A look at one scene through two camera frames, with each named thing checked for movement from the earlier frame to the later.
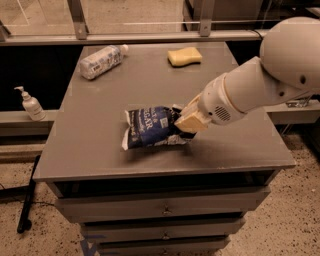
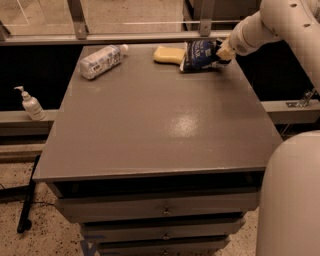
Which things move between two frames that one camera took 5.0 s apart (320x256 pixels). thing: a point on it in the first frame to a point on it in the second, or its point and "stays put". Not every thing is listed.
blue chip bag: (153, 126) to (201, 55)
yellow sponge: (183, 57) to (170, 54)
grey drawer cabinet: (185, 198) stays put
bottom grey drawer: (200, 247) stays put
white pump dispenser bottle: (32, 106) stays put
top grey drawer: (107, 208) stays put
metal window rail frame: (81, 35) stays put
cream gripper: (216, 102) to (238, 44)
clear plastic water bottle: (102, 60) stays put
